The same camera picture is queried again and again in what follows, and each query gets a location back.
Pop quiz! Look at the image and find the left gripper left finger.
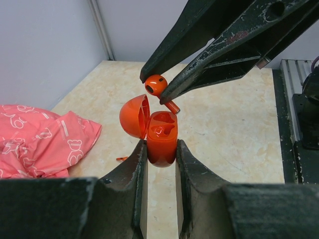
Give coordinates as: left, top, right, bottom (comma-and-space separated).
0, 140, 148, 239

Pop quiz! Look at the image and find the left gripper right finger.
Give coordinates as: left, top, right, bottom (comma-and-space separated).
175, 140, 319, 239

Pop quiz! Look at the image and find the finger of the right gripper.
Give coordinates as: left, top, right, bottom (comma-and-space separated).
160, 0, 319, 105
140, 0, 252, 83

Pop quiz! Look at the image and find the orange earbud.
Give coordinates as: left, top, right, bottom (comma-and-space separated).
145, 75, 180, 115
116, 157, 128, 162

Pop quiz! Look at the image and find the orange earbud charging case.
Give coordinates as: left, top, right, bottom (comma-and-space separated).
119, 94, 178, 168

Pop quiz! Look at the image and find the pink printed cloth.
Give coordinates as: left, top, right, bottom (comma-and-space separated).
0, 105, 102, 179

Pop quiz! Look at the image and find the right aluminium frame post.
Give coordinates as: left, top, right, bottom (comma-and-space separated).
87, 0, 116, 61

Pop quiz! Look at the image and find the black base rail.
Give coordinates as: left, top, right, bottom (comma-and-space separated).
272, 70, 319, 185

